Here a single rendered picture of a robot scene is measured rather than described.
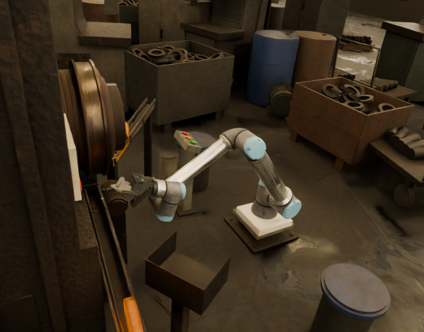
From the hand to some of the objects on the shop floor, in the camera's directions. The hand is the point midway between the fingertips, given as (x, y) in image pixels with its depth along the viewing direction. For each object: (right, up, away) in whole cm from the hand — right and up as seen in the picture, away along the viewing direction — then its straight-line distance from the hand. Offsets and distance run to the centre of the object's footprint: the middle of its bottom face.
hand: (113, 188), depth 173 cm
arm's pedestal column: (+82, -36, +100) cm, 135 cm away
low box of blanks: (+182, +30, +228) cm, 294 cm away
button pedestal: (+25, -22, +115) cm, 119 cm away
